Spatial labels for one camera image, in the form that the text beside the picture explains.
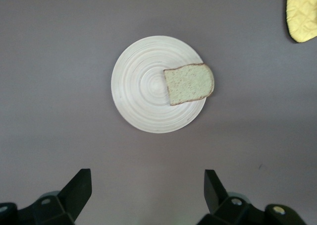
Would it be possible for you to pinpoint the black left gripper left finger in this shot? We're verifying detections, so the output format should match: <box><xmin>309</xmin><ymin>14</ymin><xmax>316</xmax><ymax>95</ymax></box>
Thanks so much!
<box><xmin>0</xmin><ymin>168</ymin><xmax>93</xmax><ymax>225</ymax></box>

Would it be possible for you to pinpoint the yellow quilted oven mitt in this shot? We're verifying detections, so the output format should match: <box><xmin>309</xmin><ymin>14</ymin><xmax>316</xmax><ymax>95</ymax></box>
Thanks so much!
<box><xmin>283</xmin><ymin>0</ymin><xmax>317</xmax><ymax>44</ymax></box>

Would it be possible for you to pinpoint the round pale wooden plate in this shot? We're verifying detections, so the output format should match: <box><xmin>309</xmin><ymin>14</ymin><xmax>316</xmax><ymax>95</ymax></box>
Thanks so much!
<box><xmin>110</xmin><ymin>35</ymin><xmax>206</xmax><ymax>134</ymax></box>

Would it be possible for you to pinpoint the slice of brown toast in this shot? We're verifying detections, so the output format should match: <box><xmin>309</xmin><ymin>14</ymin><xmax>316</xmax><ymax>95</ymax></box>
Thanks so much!
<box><xmin>163</xmin><ymin>63</ymin><xmax>215</xmax><ymax>107</ymax></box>

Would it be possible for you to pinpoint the brown table cover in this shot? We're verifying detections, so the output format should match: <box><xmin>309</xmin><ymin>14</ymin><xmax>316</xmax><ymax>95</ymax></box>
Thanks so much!
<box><xmin>0</xmin><ymin>0</ymin><xmax>317</xmax><ymax>225</ymax></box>

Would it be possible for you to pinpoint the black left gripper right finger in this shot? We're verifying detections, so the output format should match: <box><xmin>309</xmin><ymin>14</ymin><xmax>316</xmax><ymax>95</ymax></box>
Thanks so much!
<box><xmin>195</xmin><ymin>169</ymin><xmax>307</xmax><ymax>225</ymax></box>

